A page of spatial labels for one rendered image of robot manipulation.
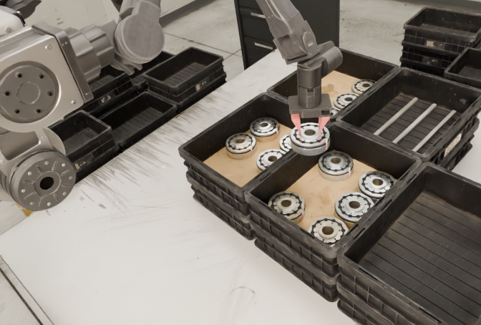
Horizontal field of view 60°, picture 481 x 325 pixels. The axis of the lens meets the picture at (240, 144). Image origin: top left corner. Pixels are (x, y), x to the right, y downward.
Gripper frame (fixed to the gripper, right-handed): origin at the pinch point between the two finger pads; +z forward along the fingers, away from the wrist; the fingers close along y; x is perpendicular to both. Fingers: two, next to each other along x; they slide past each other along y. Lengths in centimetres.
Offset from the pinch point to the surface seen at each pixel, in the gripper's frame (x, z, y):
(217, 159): -16.9, 22.1, 28.8
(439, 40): -139, 46, -85
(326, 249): 28.3, 12.3, -1.1
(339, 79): -60, 20, -17
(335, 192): 1.6, 21.6, -7.0
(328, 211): 8.4, 21.8, -4.3
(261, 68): -99, 33, 15
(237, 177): -8.0, 22.1, 22.0
